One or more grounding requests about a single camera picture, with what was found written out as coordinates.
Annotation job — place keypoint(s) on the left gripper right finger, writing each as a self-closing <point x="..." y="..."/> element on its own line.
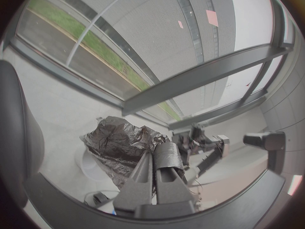
<point x="170" y="189"/>

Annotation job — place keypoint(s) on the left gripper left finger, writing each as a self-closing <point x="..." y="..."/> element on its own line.
<point x="140" y="187"/>

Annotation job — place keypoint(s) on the black plastic bag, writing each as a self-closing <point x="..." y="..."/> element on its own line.
<point x="119" y="147"/>

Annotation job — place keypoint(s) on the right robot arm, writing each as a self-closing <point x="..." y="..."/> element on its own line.
<point x="212" y="156"/>

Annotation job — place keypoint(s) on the white trash bin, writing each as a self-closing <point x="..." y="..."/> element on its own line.
<point x="89" y="163"/>

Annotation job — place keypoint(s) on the window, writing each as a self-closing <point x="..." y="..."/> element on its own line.
<point x="190" y="80"/>

